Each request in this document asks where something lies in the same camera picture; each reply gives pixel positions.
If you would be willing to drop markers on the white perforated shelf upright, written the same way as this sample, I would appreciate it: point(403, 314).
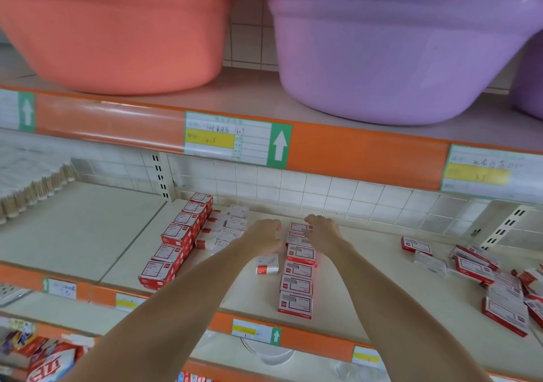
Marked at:
point(505, 228)
point(159, 175)

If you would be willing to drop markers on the person's left forearm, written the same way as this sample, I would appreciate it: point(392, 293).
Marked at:
point(161, 318)

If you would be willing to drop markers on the small price label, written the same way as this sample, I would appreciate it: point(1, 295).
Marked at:
point(256, 332)
point(60, 288)
point(130, 302)
point(368, 357)

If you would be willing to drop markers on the person's right forearm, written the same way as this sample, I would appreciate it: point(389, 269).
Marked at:
point(407, 318)

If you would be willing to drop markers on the purple plastic basin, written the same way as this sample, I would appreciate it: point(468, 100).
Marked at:
point(399, 51)
point(530, 80)

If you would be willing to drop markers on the white shelf with orange edges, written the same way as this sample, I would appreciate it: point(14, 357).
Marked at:
point(76, 225)

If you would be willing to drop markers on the row of beige bundles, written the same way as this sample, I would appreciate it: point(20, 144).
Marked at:
point(34, 192)

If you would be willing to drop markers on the pile of red white boxes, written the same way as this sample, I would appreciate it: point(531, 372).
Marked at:
point(505, 314)

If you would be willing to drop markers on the orange plastic basin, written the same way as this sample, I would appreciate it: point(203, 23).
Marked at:
point(119, 25)

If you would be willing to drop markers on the pile of small colourful packets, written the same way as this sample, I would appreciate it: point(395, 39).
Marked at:
point(51, 365)

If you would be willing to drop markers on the large label with green arrow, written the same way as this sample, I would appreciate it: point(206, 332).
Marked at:
point(17, 110)
point(492, 174)
point(237, 140)

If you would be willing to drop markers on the person's left hand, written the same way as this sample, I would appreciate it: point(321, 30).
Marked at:
point(261, 240)

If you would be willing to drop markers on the person's right hand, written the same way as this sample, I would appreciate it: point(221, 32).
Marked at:
point(327, 235)

